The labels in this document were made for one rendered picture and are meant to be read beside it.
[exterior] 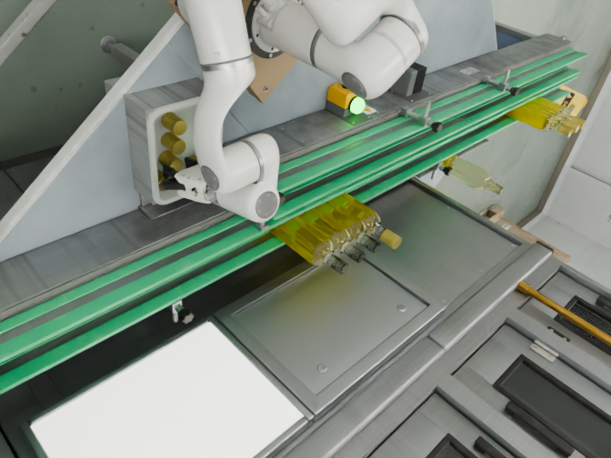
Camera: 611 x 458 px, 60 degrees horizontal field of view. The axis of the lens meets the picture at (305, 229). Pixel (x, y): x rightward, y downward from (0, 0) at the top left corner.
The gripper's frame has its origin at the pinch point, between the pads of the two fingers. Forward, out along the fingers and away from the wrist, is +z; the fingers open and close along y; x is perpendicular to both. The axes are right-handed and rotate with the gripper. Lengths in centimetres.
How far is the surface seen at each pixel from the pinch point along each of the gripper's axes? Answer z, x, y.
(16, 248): 10.2, -7.8, -33.0
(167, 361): -11.6, -34.1, -18.3
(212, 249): -8.2, -16.4, -0.9
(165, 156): 3.5, 2.4, -0.9
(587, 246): 89, -327, 586
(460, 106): -10, -9, 94
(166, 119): 1.7, 10.6, 0.2
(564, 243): 110, -321, 565
